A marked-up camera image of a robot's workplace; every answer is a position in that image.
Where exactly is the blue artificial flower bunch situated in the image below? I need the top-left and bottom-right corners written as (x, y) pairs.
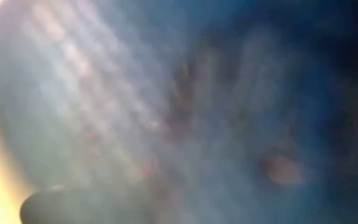
top-left (0, 0), bottom-right (358, 224)

